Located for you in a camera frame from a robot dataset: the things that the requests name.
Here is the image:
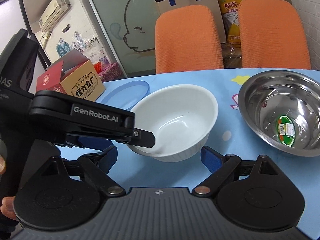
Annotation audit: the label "white ceramic bowl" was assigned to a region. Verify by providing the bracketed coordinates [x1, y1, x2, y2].
[129, 84, 219, 163]

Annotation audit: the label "person's left hand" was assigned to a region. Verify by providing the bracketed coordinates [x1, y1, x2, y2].
[0, 154, 20, 221]

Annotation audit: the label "blue cartoon tablecloth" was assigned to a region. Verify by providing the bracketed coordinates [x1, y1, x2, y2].
[56, 68, 320, 230]

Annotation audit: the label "blue plastic bowl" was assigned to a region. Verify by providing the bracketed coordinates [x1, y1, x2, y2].
[101, 80, 150, 111]

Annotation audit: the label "red cracker cardboard box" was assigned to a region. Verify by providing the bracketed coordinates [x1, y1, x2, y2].
[36, 49, 105, 101]

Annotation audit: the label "stainless steel bowl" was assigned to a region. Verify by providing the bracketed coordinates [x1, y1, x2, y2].
[238, 70, 319, 157]

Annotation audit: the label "left orange chair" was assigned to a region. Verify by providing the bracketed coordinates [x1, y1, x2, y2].
[155, 5, 224, 74]

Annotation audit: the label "orange chair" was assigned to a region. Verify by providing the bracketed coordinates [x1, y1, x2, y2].
[238, 0, 311, 70]
[155, 5, 224, 74]

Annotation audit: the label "right orange chair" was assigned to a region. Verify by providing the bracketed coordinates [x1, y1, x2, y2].
[238, 0, 311, 70]

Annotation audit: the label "yellow snack bag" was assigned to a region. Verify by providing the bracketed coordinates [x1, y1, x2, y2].
[217, 0, 242, 48]

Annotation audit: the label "wall air conditioner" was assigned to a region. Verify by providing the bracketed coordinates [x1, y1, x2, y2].
[39, 0, 71, 32]

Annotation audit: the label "brown paper bag blue handles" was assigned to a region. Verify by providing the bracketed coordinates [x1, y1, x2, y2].
[157, 0, 227, 43]

